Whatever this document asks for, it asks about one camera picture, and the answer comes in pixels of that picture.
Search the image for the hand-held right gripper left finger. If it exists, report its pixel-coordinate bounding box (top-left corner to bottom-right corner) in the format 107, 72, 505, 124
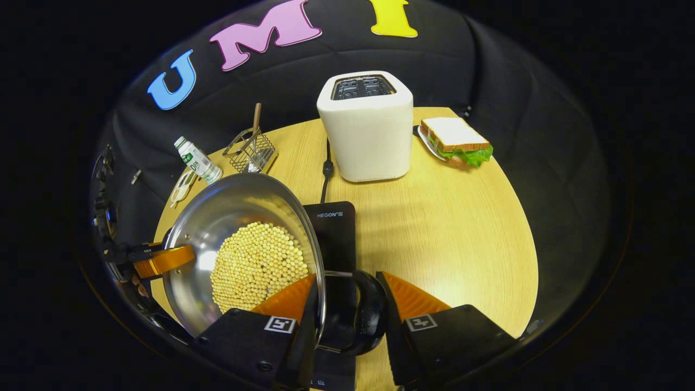
193, 274, 326, 391

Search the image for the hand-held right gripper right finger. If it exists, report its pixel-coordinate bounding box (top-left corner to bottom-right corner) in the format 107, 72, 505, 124
376, 271, 517, 390

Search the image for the stainless steel pot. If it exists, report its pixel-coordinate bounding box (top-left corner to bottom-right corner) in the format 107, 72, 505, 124
162, 173, 389, 357

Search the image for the pile of soybeans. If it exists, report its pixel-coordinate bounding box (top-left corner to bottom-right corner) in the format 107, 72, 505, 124
210, 222, 309, 314

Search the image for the black induction cooktop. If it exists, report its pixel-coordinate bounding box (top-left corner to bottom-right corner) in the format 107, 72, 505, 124
302, 201, 359, 391

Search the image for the divided dish of beans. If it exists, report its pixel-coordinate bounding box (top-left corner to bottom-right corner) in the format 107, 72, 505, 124
169, 170, 199, 209

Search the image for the white drink bottle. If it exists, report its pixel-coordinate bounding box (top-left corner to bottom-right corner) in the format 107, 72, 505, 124
174, 136, 224, 185

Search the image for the white toaster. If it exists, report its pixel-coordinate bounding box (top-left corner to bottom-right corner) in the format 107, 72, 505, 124
317, 71, 414, 183

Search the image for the lettuce sandwich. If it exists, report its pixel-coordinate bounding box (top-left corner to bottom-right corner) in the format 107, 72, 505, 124
420, 117, 494, 168

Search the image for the wire utensil basket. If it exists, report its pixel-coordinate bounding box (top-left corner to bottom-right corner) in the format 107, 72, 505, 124
222, 128, 279, 174

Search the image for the wooden-handled spoon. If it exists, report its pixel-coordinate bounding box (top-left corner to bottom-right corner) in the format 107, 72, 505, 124
247, 103, 263, 173

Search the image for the black power cable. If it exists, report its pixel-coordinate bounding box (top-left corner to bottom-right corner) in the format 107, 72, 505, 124
319, 138, 334, 204

